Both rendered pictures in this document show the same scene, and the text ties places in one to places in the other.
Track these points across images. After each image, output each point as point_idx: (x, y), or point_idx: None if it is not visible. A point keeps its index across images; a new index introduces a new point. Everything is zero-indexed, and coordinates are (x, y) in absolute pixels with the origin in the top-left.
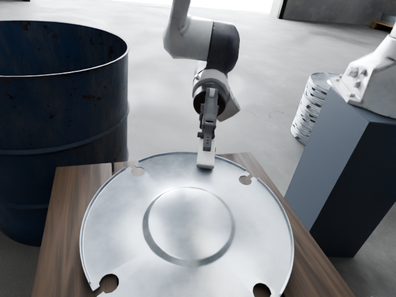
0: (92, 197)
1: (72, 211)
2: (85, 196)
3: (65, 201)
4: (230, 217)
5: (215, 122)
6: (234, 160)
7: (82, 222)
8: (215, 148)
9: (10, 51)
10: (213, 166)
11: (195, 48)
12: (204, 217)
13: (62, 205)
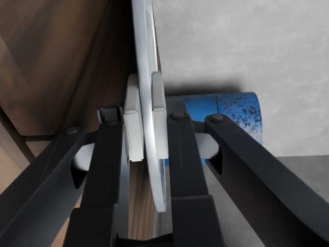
0: (146, 209)
1: (151, 202)
2: (147, 215)
3: (151, 222)
4: (150, 17)
5: (232, 121)
6: (37, 23)
7: (164, 168)
8: (121, 106)
9: None
10: (160, 72)
11: None
12: (153, 54)
13: (152, 216)
